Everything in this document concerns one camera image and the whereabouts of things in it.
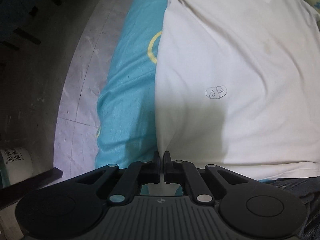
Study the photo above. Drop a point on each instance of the white labelled bucket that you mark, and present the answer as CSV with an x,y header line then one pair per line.
x,y
16,165

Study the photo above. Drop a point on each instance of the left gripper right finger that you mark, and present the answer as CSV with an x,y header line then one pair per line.
x,y
228,205

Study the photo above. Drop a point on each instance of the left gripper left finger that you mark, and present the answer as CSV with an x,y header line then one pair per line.
x,y
74,207

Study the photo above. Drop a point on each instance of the dark wooden furniture bar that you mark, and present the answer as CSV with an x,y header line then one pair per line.
x,y
11,194

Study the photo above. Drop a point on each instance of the dark grey trousers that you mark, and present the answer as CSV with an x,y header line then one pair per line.
x,y
307,189

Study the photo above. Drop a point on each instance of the teal bed sheet yellow print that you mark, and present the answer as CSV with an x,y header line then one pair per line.
x,y
126,105

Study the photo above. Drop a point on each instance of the white shirt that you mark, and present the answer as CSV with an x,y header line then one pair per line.
x,y
237,85

